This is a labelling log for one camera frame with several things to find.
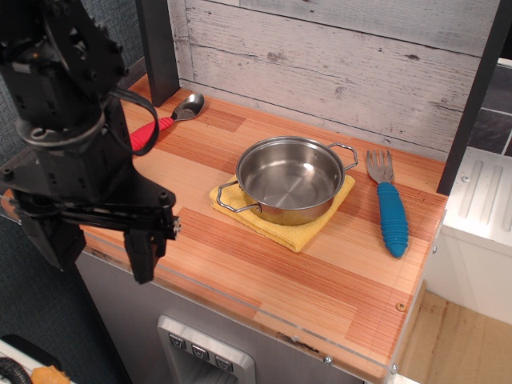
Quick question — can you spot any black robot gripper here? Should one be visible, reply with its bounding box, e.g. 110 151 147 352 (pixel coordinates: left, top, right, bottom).
1 97 180 284

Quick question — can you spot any red handled metal spoon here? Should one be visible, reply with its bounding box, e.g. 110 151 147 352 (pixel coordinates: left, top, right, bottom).
130 93 205 151

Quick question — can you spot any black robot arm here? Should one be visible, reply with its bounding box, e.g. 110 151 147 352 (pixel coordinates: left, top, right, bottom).
1 1 180 284

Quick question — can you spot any orange object at corner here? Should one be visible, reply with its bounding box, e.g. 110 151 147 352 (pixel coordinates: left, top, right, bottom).
30 366 72 384

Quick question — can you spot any yellow folded cloth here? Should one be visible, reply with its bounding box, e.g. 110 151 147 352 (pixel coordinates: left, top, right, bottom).
209 175 355 253

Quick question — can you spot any grey appliance control panel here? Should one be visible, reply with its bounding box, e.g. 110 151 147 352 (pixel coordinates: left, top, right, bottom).
158 315 257 383

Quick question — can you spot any stainless steel pot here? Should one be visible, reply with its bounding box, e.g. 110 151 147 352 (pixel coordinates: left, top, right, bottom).
216 136 358 226

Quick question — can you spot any white toy sink unit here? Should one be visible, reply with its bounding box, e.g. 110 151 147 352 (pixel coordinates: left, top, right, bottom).
423 58 512 326

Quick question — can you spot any black cable loop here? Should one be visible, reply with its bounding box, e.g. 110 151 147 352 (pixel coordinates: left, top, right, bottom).
104 88 161 158

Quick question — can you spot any blue handled metal fork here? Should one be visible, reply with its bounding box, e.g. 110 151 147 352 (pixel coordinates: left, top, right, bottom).
366 150 409 258

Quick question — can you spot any dark grey right post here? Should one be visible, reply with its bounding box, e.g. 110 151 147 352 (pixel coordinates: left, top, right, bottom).
437 0 511 196

